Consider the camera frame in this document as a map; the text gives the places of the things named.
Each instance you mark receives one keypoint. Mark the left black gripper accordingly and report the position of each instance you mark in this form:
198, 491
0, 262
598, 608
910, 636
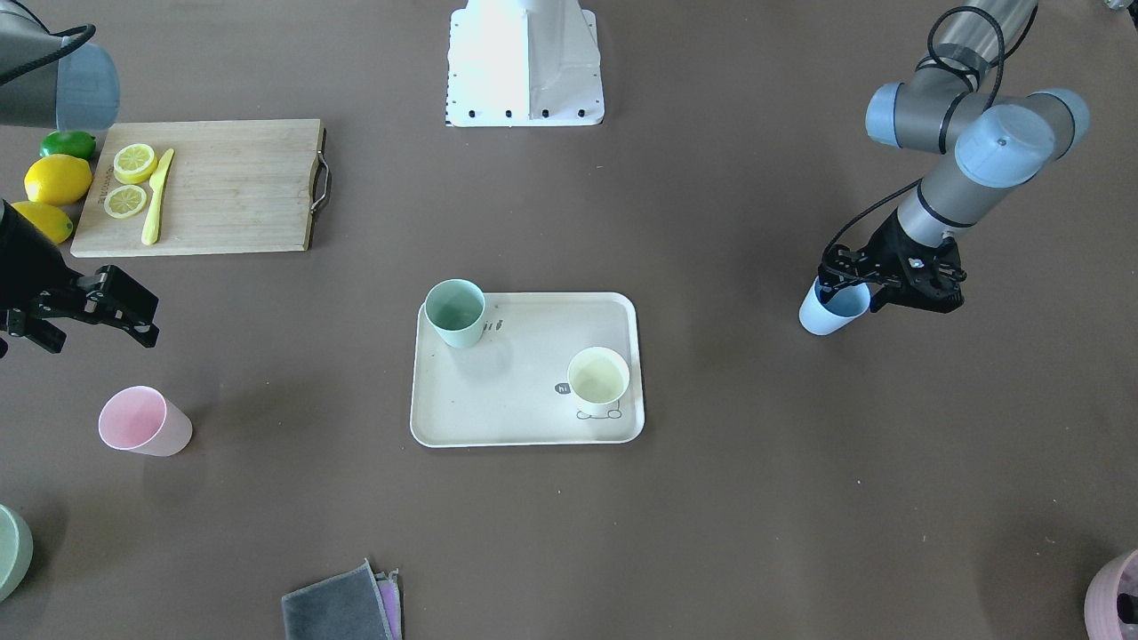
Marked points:
885, 246

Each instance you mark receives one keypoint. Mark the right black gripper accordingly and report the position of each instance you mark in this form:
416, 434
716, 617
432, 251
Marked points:
27, 259

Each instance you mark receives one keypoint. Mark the light blue plastic cup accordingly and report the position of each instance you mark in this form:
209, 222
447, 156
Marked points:
823, 321

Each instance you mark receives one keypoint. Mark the cream plastic cup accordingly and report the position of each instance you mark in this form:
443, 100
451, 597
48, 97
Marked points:
597, 378

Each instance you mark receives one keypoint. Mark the green plastic cup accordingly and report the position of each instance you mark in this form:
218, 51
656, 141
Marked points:
455, 308

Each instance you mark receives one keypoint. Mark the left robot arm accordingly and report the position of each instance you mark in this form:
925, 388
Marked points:
989, 147

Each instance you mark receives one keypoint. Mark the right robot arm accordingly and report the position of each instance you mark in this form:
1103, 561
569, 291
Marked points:
60, 79

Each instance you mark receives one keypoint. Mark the beige rabbit tray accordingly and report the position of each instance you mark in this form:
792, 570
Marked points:
511, 387

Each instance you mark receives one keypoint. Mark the pink plastic cup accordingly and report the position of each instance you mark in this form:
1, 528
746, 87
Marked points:
143, 421

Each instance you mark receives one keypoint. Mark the lower lemon slice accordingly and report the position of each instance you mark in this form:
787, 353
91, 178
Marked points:
125, 201

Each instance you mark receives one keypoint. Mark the lemon slice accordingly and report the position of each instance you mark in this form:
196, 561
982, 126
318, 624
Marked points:
125, 201
134, 163

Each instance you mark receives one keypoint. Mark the lower whole yellow lemon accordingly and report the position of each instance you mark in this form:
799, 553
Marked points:
50, 220

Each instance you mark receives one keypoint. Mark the whole yellow lemon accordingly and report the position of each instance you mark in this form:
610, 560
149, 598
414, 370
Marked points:
50, 220
58, 179

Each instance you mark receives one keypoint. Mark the yellow plastic knife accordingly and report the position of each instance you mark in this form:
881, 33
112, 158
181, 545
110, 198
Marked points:
157, 181

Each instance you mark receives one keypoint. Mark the upper lemon slice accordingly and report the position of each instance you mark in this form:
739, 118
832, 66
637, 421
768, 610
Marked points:
134, 163

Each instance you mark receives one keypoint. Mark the upper whole yellow lemon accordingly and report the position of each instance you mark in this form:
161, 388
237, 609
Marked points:
58, 179

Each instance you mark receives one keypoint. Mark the wooden cutting board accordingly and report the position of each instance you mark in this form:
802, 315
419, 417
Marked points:
233, 186

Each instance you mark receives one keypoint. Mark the green lime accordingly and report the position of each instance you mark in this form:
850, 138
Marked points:
78, 144

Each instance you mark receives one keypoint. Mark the green bowl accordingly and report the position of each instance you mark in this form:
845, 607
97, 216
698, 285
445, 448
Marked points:
17, 548

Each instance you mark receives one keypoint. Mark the grey folded cloth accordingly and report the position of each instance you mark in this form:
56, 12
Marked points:
347, 606

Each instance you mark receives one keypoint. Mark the purple cloth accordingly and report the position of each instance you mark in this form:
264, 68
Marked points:
390, 592

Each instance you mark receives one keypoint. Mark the pink bowl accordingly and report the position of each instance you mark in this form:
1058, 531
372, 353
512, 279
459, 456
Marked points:
1109, 607

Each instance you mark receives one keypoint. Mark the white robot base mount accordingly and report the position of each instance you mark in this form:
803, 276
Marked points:
524, 64

